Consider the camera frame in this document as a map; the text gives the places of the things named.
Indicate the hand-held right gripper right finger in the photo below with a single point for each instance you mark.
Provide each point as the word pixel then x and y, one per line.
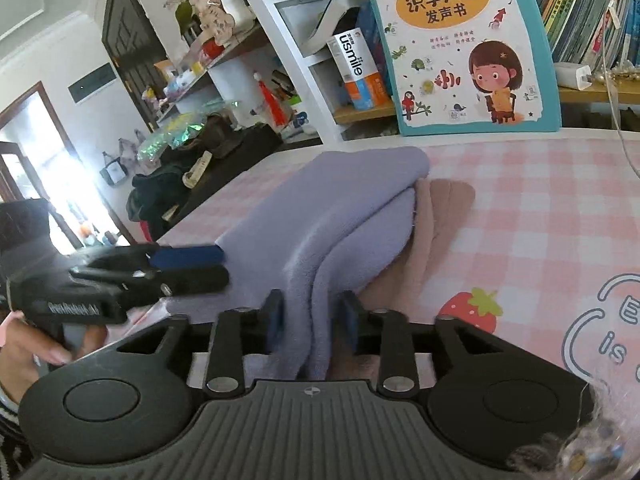
pixel 351 322

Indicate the row of thin colourful books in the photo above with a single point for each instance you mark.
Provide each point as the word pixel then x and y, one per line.
pixel 580 10

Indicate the dark wooden door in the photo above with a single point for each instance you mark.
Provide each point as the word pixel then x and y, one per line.
pixel 130 45

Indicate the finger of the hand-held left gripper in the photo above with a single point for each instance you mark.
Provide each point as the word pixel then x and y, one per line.
pixel 195 280
pixel 190 256

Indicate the white wooden bookshelf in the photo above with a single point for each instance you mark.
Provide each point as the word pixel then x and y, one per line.
pixel 330 120

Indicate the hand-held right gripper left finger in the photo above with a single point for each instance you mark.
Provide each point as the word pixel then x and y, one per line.
pixel 274 322

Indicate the grey wall panel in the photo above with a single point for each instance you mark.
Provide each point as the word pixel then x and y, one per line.
pixel 92 82

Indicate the leaning blue books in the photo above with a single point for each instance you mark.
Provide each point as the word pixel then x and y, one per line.
pixel 370 40

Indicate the white tote bag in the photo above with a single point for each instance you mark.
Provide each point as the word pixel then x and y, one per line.
pixel 112 172
pixel 131 152

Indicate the children's picture book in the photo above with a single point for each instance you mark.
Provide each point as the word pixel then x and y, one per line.
pixel 450 60

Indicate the iridescent green bag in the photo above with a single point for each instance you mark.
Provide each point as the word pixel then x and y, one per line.
pixel 165 142

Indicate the white charger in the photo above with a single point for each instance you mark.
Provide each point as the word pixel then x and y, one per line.
pixel 570 75

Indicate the white ceramic figurine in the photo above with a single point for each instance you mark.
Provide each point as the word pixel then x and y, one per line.
pixel 240 7

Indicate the thick white-paged book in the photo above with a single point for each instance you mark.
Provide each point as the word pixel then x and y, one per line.
pixel 330 20

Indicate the clear crinkled plastic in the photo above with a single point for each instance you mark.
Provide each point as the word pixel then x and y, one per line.
pixel 575 450

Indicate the person's left hand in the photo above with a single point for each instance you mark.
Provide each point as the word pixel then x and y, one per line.
pixel 25 360

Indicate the purple and pink sweater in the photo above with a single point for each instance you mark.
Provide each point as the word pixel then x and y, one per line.
pixel 325 210

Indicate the pile of black clothes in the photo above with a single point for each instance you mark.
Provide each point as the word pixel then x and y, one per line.
pixel 155 190

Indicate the white orange toothbrush box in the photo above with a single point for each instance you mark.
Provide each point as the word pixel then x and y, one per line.
pixel 357 67

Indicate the red tassel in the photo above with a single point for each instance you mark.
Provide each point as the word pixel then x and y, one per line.
pixel 270 102

